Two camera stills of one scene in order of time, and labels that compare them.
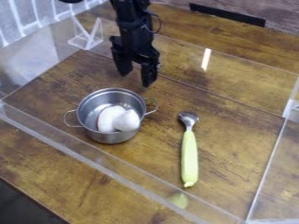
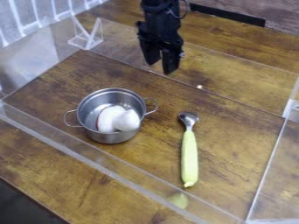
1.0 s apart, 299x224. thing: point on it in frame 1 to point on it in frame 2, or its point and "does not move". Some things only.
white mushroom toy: [115, 118] does not move
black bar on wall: [255, 21] does not move
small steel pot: [111, 115] does not move
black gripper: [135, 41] to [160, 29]
